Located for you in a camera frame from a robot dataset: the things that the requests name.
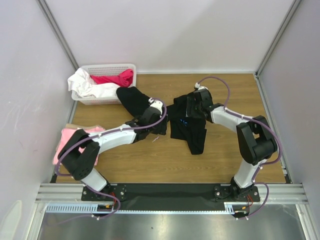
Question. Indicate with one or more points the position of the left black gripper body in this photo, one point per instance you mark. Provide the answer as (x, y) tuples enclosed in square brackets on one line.
[(159, 128)]

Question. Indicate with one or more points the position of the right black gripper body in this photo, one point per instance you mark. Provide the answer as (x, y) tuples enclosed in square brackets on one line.
[(189, 106)]

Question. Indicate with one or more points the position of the black t-shirt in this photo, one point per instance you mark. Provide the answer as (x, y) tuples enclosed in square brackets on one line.
[(191, 130)]

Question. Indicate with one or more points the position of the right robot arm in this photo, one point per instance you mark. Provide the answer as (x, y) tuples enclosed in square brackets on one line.
[(256, 141)]

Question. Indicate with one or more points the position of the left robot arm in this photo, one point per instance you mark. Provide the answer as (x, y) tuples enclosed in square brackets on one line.
[(78, 156)]

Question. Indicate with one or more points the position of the magenta t-shirt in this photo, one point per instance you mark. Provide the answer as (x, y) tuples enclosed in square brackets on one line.
[(124, 79)]

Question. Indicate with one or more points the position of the white plastic laundry basket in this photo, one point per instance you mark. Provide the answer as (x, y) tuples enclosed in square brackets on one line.
[(104, 70)]

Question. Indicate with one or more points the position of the white t-shirt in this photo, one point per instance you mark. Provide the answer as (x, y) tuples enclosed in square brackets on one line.
[(81, 83)]

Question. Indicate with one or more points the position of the folded beige t-shirt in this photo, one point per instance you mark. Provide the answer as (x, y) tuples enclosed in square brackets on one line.
[(74, 126)]

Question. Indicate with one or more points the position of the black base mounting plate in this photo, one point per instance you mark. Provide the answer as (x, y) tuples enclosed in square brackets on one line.
[(179, 196)]

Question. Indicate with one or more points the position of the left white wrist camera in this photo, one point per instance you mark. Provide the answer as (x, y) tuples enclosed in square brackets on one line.
[(156, 103)]

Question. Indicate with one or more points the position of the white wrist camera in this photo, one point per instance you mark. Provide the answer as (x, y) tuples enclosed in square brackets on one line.
[(200, 87), (156, 103)]

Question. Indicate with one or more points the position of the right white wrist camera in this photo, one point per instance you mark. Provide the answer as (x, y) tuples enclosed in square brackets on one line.
[(200, 87)]

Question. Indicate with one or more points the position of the aluminium frame rail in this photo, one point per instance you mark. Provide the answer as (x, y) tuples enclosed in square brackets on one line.
[(279, 193)]

